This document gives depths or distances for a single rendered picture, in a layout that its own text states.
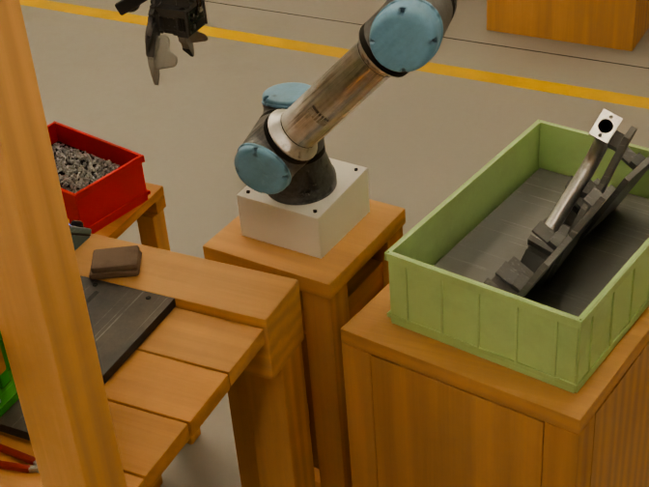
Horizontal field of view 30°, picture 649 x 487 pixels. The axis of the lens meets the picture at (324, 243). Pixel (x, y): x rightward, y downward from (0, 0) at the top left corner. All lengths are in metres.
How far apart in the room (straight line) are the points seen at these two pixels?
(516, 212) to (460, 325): 0.42
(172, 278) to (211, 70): 2.99
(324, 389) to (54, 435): 0.93
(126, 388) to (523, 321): 0.72
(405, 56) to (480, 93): 2.92
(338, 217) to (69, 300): 0.94
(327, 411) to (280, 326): 0.39
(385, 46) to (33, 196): 0.74
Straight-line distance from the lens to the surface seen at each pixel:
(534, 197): 2.70
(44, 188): 1.63
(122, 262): 2.44
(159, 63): 2.26
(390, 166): 4.49
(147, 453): 2.07
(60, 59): 5.65
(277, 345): 2.35
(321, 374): 2.61
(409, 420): 2.46
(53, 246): 1.67
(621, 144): 2.33
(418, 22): 2.05
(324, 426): 2.72
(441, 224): 2.47
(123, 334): 2.30
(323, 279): 2.45
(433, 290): 2.31
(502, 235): 2.57
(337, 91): 2.19
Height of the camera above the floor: 2.27
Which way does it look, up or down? 34 degrees down
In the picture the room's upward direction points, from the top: 5 degrees counter-clockwise
